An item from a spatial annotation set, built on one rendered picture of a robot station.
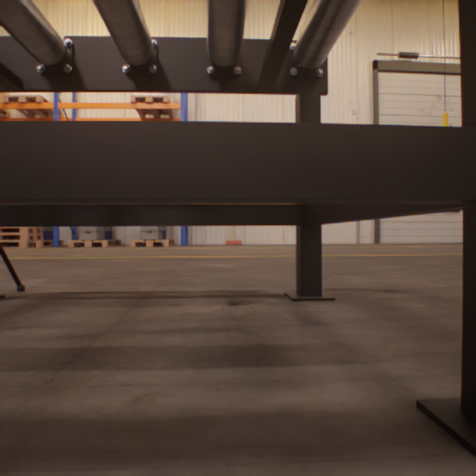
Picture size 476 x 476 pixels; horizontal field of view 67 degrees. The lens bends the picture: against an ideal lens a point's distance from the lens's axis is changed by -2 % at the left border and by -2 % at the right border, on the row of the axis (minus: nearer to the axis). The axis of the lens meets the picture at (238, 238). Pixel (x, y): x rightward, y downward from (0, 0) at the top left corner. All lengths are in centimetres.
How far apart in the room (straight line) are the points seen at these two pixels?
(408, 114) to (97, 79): 1006
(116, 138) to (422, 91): 1119
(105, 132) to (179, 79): 106
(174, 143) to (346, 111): 1017
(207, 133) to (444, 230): 1083
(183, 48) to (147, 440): 127
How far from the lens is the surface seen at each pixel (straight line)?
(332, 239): 980
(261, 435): 47
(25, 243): 855
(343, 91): 1068
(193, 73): 144
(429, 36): 1225
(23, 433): 53
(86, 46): 154
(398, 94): 1113
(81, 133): 39
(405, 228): 1057
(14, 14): 125
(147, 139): 38
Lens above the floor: 23
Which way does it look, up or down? level
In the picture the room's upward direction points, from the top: straight up
